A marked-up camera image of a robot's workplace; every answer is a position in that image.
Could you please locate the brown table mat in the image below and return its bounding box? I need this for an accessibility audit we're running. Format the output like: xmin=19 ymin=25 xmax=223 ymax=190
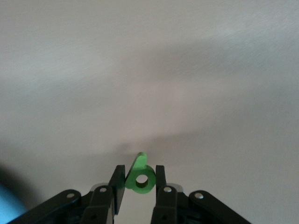
xmin=0 ymin=0 xmax=299 ymax=224

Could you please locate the green foam letter b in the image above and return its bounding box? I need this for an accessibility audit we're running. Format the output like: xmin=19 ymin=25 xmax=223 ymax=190
xmin=125 ymin=151 xmax=156 ymax=195

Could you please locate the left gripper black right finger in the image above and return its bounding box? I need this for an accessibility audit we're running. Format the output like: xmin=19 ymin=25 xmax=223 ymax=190
xmin=149 ymin=165 xmax=253 ymax=224

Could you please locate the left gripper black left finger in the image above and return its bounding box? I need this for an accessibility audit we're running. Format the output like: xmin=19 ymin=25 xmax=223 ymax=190
xmin=9 ymin=165 xmax=127 ymax=224

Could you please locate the blue plate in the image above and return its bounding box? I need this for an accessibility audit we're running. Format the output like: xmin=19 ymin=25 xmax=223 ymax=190
xmin=0 ymin=181 xmax=28 ymax=224

